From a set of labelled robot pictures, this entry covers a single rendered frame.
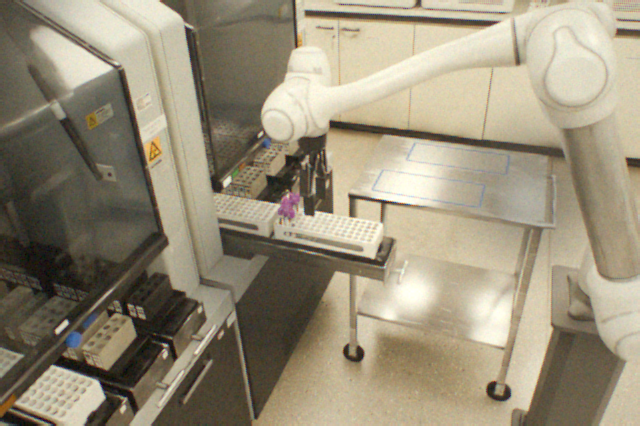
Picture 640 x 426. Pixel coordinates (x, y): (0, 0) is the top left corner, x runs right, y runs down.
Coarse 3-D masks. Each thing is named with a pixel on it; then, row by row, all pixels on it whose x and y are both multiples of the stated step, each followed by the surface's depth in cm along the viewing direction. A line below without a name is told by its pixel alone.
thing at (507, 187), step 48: (384, 144) 199; (432, 144) 197; (384, 192) 171; (432, 192) 170; (480, 192) 169; (528, 192) 168; (528, 240) 205; (384, 288) 212; (432, 288) 211; (480, 288) 210; (528, 288) 167; (480, 336) 190
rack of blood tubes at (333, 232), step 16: (304, 224) 150; (320, 224) 150; (336, 224) 149; (352, 224) 149; (368, 224) 150; (288, 240) 151; (304, 240) 150; (320, 240) 153; (336, 240) 145; (352, 240) 143; (368, 240) 144; (368, 256) 144
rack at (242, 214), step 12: (216, 204) 161; (228, 204) 160; (240, 204) 160; (252, 204) 159; (264, 204) 160; (276, 204) 159; (228, 216) 155; (240, 216) 155; (252, 216) 154; (264, 216) 155; (276, 216) 157; (240, 228) 156; (252, 228) 159; (264, 228) 152
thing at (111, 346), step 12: (120, 324) 118; (132, 324) 120; (108, 336) 115; (120, 336) 117; (132, 336) 121; (96, 348) 112; (108, 348) 113; (120, 348) 117; (96, 360) 112; (108, 360) 114
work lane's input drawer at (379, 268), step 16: (224, 240) 158; (240, 240) 156; (256, 240) 154; (272, 240) 153; (384, 240) 150; (272, 256) 155; (288, 256) 152; (304, 256) 150; (320, 256) 148; (336, 256) 147; (352, 256) 145; (384, 256) 144; (352, 272) 147; (368, 272) 145; (384, 272) 143; (400, 272) 148
